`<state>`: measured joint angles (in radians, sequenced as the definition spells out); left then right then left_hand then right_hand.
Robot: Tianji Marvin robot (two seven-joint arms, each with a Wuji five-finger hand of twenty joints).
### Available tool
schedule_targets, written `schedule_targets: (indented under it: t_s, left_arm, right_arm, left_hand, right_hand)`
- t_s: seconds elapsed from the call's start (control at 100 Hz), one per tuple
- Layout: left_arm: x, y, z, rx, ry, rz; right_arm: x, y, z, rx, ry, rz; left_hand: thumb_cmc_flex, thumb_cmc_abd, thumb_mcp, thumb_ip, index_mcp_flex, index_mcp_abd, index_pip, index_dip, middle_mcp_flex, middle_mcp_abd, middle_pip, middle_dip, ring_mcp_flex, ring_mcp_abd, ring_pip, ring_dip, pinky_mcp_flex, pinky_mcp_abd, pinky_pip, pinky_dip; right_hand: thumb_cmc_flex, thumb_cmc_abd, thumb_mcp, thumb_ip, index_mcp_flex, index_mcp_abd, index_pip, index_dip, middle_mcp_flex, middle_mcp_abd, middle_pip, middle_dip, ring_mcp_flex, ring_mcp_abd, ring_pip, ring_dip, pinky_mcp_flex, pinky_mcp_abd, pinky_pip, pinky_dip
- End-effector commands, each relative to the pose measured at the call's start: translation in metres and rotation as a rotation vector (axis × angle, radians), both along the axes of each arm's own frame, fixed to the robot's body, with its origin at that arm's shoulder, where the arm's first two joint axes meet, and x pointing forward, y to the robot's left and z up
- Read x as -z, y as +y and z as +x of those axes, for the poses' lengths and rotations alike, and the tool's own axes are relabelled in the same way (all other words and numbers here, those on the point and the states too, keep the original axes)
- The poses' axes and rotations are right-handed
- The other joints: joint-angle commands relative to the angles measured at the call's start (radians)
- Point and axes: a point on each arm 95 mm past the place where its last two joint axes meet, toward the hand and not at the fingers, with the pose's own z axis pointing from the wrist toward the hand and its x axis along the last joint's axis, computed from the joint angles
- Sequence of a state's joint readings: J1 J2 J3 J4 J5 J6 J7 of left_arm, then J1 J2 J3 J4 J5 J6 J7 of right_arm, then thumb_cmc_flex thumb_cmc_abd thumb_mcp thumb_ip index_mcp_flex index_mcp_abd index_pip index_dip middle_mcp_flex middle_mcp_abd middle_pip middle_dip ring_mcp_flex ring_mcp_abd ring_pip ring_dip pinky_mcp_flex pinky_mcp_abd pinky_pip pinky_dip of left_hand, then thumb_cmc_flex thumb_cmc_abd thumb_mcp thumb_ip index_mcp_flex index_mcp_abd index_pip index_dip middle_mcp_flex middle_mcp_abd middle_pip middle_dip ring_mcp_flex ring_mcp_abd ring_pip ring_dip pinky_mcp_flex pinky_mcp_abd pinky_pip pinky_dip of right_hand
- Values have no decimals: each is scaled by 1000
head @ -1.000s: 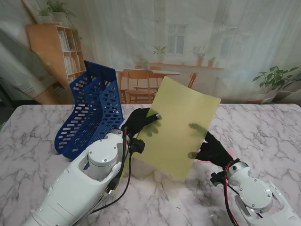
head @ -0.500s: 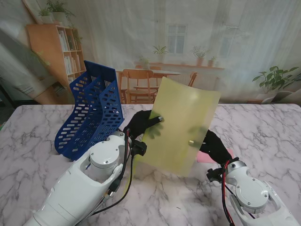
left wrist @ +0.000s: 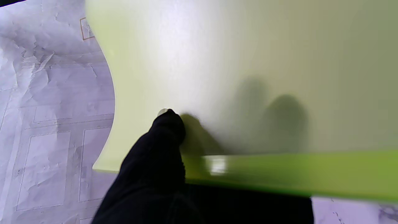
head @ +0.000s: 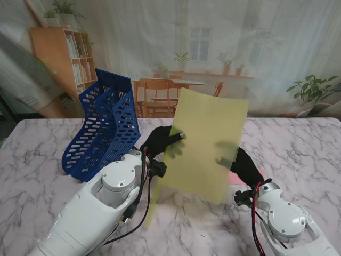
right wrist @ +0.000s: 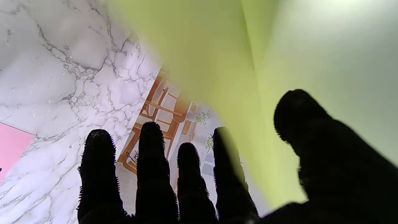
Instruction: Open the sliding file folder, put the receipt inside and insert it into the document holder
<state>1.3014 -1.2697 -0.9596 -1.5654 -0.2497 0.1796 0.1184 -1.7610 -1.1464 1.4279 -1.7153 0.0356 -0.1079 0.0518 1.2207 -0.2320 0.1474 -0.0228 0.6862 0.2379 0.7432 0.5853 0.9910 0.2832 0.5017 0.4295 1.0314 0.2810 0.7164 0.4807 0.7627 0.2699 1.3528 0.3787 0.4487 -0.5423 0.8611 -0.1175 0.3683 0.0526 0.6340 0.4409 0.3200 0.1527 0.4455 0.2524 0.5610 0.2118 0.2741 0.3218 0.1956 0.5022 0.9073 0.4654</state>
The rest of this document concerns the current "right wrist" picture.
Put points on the yellow-green translucent file folder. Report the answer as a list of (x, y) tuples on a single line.
[(248, 56)]

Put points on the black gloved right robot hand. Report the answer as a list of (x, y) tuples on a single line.
[(342, 174)]

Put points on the pink paper receipt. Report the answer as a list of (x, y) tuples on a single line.
[(12, 149)]

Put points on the printed room scene backdrop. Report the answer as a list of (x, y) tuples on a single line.
[(174, 104)]

